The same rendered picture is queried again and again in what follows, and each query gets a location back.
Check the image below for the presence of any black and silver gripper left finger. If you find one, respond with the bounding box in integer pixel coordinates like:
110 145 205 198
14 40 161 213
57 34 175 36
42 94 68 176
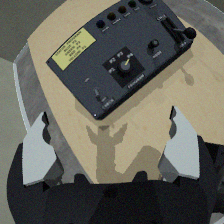
7 111 64 224

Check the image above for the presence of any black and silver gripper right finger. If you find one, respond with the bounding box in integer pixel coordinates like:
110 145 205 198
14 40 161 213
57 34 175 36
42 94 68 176
158 106 218 224

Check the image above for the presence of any dark grey control panel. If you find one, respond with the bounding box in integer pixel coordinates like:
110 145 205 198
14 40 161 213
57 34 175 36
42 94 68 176
45 0 196 120

